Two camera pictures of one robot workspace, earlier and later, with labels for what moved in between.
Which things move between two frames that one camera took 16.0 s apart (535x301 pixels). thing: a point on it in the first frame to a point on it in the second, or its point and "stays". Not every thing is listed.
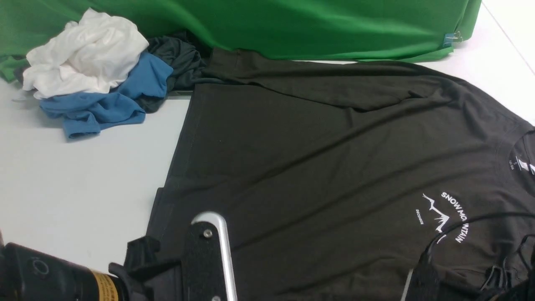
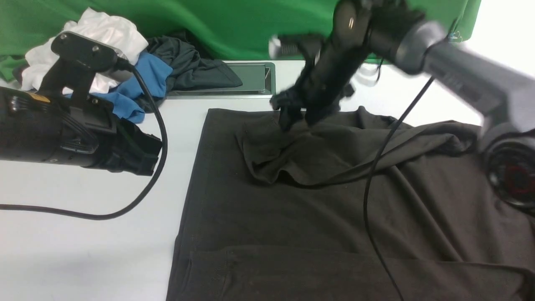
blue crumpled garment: (84, 115) stays
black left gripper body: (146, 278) to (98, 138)
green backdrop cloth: (343, 30) stays
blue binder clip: (449, 38) stays
